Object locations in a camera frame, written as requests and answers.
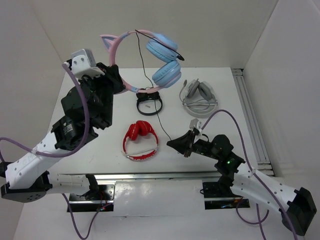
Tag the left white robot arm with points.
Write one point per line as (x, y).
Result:
(87, 106)

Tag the red headphones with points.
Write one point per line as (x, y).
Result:
(140, 142)

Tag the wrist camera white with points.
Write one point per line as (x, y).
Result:
(196, 126)
(82, 63)

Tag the white grey headphones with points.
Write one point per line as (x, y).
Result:
(198, 98)

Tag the black small headphones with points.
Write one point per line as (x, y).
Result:
(152, 101)

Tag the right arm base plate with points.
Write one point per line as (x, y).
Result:
(218, 197)

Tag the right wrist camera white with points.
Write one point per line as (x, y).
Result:
(196, 126)

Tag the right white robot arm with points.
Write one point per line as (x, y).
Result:
(296, 206)

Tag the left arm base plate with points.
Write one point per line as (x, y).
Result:
(103, 200)

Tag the aluminium rail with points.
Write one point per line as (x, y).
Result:
(154, 176)
(260, 150)

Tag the aluminium rail front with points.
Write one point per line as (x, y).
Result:
(154, 176)

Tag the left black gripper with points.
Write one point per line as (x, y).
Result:
(111, 75)

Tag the aluminium rail right side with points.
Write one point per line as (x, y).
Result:
(260, 150)

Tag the pink blue cat-ear headphones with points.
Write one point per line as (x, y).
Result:
(159, 46)

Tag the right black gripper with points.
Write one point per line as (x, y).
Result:
(185, 142)

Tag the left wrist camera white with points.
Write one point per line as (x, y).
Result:
(82, 63)

